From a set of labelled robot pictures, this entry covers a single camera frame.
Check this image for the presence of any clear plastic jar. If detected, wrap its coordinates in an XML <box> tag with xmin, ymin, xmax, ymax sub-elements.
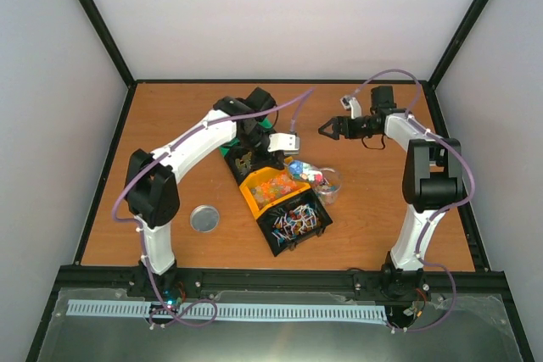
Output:
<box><xmin>313</xmin><ymin>167</ymin><xmax>342</xmax><ymax>205</ymax></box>

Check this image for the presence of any black lollipop bin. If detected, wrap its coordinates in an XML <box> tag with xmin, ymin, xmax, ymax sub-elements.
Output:
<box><xmin>256</xmin><ymin>189</ymin><xmax>333</xmax><ymax>257</ymax></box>

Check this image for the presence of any green candy bin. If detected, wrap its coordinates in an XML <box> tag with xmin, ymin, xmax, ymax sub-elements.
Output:
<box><xmin>219</xmin><ymin>119</ymin><xmax>275</xmax><ymax>156</ymax></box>

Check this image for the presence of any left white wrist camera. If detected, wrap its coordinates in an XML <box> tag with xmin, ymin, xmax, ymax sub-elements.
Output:
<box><xmin>267</xmin><ymin>132</ymin><xmax>300</xmax><ymax>155</ymax></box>

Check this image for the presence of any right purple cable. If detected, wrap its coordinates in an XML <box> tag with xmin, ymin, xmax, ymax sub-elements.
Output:
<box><xmin>350</xmin><ymin>68</ymin><xmax>475</xmax><ymax>333</ymax></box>

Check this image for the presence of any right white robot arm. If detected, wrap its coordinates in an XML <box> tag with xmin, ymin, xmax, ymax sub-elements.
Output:
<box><xmin>318</xmin><ymin>86</ymin><xmax>464</xmax><ymax>300</ymax></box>

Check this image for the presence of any round metal lid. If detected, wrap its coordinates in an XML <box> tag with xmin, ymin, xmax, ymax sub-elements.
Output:
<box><xmin>189</xmin><ymin>204</ymin><xmax>221</xmax><ymax>233</ymax></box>

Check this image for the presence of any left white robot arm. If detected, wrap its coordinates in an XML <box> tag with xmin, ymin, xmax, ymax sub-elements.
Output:
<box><xmin>122</xmin><ymin>87</ymin><xmax>277</xmax><ymax>297</ymax></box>

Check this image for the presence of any light blue cable duct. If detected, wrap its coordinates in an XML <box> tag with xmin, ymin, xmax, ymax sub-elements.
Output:
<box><xmin>65</xmin><ymin>299</ymin><xmax>387</xmax><ymax>325</ymax></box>

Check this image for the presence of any yellow star candy bin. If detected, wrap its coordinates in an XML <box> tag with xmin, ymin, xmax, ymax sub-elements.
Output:
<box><xmin>239</xmin><ymin>167</ymin><xmax>311</xmax><ymax>220</ymax></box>

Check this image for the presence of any black popsicle candy bin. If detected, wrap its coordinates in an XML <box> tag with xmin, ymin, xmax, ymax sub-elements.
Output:
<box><xmin>219</xmin><ymin>142</ymin><xmax>284</xmax><ymax>186</ymax></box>

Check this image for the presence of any metal scoop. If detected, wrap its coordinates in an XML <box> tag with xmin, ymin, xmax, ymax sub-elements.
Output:
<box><xmin>287</xmin><ymin>160</ymin><xmax>324</xmax><ymax>184</ymax></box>

